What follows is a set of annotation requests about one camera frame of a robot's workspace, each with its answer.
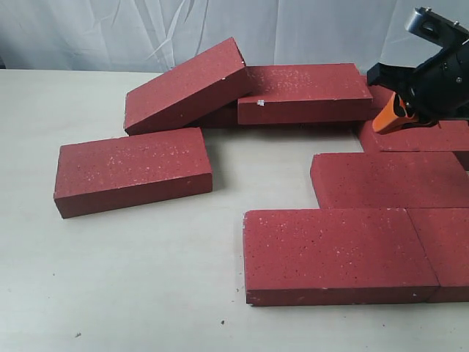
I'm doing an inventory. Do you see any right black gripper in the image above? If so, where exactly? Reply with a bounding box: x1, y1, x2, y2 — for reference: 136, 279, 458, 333
366, 43, 468, 134

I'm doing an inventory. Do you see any red brick with white specks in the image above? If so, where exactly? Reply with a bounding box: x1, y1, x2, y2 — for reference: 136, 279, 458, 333
53, 128, 213, 219

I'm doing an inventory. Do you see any red brick back right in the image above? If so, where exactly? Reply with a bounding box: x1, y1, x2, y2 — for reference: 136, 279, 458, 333
355, 75, 394, 121

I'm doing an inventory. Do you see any red brick right row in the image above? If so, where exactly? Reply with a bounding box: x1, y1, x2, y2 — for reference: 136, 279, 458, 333
358, 121, 468, 153

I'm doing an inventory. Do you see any red brick row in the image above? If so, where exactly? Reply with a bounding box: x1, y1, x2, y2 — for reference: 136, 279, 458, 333
310, 152, 468, 208
358, 121, 468, 153

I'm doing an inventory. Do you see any red brick middle row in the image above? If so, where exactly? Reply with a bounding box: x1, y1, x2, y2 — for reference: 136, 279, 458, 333
310, 152, 468, 208

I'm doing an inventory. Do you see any red brick stacked at back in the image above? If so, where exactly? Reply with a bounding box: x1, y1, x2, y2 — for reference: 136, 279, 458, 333
237, 63, 373, 125

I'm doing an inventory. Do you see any red brick front right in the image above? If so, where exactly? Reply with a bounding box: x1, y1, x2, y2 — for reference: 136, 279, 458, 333
408, 208, 468, 303

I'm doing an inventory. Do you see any red brick front left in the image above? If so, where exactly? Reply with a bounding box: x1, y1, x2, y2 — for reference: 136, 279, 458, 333
243, 208, 440, 307

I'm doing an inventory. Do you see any red brick under back stack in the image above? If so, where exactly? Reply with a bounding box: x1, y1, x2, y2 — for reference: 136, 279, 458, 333
185, 105, 363, 130

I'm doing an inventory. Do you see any red brick leaning far left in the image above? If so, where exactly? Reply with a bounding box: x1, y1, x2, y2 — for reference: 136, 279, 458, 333
123, 37, 253, 136

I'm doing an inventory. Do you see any white fabric backdrop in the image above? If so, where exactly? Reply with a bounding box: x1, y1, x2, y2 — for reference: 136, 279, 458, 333
1, 1, 468, 72

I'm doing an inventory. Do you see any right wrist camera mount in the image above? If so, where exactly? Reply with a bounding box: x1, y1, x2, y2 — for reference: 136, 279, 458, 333
405, 7, 468, 48

